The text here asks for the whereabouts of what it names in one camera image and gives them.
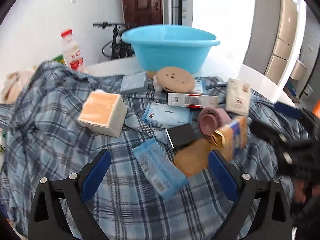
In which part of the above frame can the beige refrigerator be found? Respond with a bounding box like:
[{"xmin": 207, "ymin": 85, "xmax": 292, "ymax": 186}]
[{"xmin": 243, "ymin": 0, "xmax": 298, "ymax": 84}]

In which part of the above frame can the blue plastic basin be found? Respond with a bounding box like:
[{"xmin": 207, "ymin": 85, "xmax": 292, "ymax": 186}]
[{"xmin": 121, "ymin": 24, "xmax": 220, "ymax": 73}]

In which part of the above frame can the blue plaid cloth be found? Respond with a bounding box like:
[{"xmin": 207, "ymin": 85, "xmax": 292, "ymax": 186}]
[{"xmin": 0, "ymin": 61, "xmax": 311, "ymax": 240}]

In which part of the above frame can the yellow green carton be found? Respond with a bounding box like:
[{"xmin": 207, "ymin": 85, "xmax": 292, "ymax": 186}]
[{"xmin": 52, "ymin": 55, "xmax": 66, "ymax": 65}]

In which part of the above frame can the red cap drink bottle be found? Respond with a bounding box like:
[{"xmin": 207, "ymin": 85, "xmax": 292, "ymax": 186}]
[{"xmin": 61, "ymin": 29, "xmax": 87, "ymax": 73}]

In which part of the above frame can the light blue tissue pack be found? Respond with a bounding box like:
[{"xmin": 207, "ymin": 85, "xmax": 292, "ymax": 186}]
[{"xmin": 132, "ymin": 138, "xmax": 188, "ymax": 199}]

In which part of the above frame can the gold blue snack packet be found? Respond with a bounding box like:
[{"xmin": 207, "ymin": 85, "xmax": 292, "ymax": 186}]
[{"xmin": 210, "ymin": 116, "xmax": 247, "ymax": 161}]

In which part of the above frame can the light blue wipes pack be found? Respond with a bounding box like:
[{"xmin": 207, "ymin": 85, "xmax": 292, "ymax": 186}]
[{"xmin": 191, "ymin": 80, "xmax": 206, "ymax": 95}]

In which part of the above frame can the black small box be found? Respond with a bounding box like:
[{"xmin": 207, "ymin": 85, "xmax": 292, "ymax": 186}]
[{"xmin": 165, "ymin": 124, "xmax": 197, "ymax": 150}]

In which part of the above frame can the white blue Raison box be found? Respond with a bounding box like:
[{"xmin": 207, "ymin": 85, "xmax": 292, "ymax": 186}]
[{"xmin": 142, "ymin": 102, "xmax": 192, "ymax": 129}]

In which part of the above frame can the person right hand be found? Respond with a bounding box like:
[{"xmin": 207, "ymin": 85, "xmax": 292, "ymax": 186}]
[{"xmin": 293, "ymin": 179, "xmax": 320, "ymax": 204}]

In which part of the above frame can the brown entrance door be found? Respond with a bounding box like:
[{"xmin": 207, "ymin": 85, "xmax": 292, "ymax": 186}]
[{"xmin": 122, "ymin": 0, "xmax": 163, "ymax": 26}]

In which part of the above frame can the white orange top box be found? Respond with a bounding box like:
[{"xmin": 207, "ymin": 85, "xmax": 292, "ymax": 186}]
[{"xmin": 78, "ymin": 89, "xmax": 127, "ymax": 138}]

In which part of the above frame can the round tan sanding disc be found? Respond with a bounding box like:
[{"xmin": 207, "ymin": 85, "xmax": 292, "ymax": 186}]
[{"xmin": 156, "ymin": 67, "xmax": 195, "ymax": 93}]

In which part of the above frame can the plastic bag of buns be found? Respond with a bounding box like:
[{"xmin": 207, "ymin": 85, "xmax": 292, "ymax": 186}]
[{"xmin": 1, "ymin": 66, "xmax": 37, "ymax": 105}]

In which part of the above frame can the white red barcode box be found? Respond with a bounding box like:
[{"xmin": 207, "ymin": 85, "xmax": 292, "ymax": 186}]
[{"xmin": 168, "ymin": 93, "xmax": 218, "ymax": 108}]

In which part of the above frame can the grey blue flat box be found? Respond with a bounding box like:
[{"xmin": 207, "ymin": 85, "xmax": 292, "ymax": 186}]
[{"xmin": 120, "ymin": 72, "xmax": 148, "ymax": 95}]

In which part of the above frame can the black bicycle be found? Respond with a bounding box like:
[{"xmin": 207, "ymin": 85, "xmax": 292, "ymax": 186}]
[{"xmin": 93, "ymin": 22, "xmax": 137, "ymax": 60}]

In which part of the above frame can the pink rolled belt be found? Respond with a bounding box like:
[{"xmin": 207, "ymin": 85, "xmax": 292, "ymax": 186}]
[{"xmin": 197, "ymin": 107, "xmax": 232, "ymax": 140}]

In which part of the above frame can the cream paper tissue pack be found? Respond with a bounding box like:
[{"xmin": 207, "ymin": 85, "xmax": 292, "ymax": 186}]
[{"xmin": 226, "ymin": 79, "xmax": 251, "ymax": 116}]

